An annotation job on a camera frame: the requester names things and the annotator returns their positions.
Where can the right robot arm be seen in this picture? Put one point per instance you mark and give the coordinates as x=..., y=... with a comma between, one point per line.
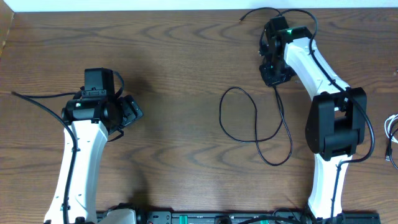
x=335, y=124

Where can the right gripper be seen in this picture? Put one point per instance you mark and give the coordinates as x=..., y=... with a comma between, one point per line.
x=271, y=80

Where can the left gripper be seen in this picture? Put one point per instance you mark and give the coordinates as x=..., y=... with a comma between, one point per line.
x=132, y=109

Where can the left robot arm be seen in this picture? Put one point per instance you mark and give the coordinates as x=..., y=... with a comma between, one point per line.
x=96, y=112

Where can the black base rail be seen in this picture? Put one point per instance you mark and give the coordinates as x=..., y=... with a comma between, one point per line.
x=211, y=218

